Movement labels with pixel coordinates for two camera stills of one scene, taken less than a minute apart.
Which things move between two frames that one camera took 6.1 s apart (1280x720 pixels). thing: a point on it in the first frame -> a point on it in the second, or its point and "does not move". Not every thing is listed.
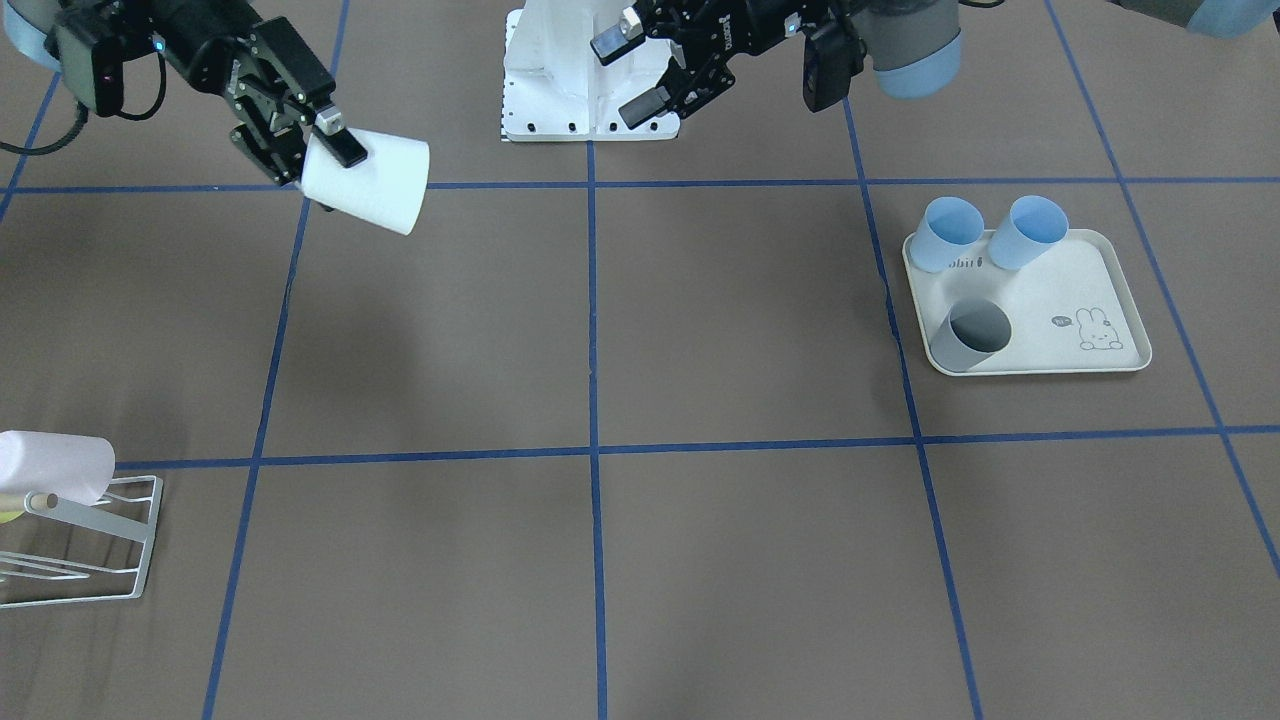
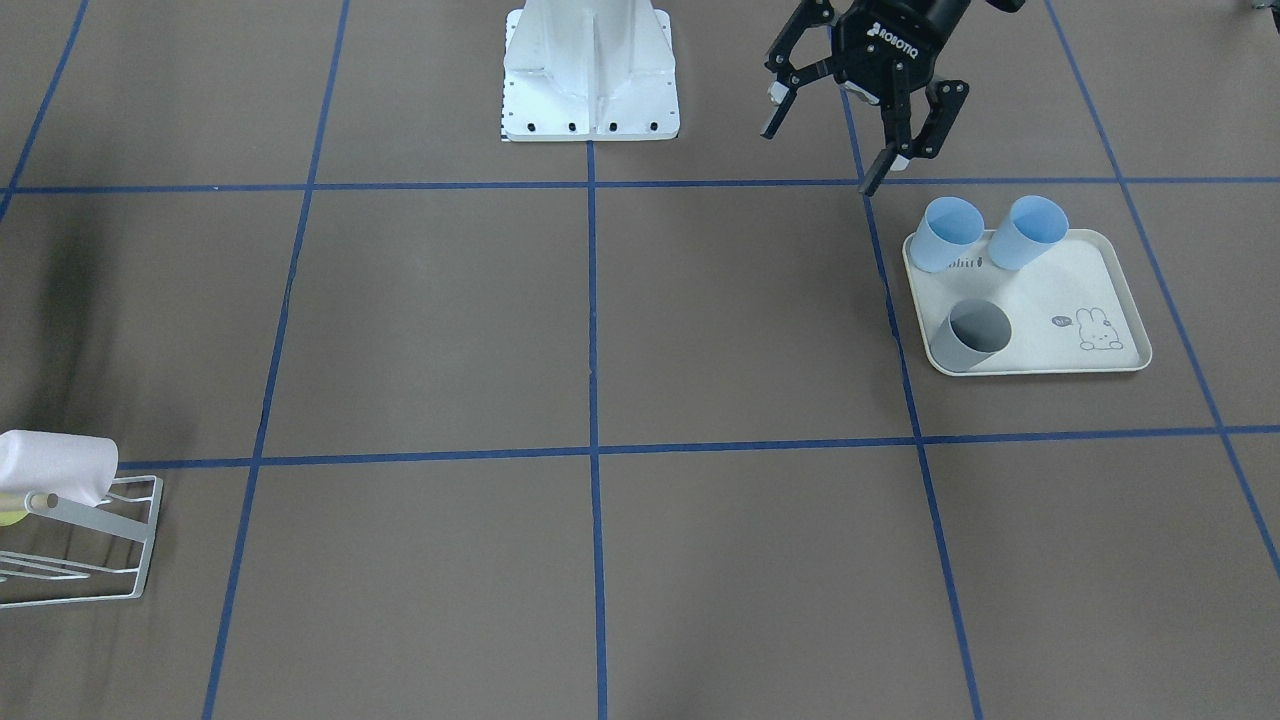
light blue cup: (948, 229) does not move
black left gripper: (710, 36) -> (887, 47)
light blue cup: (1034, 226) does not move
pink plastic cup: (73, 467) does not move
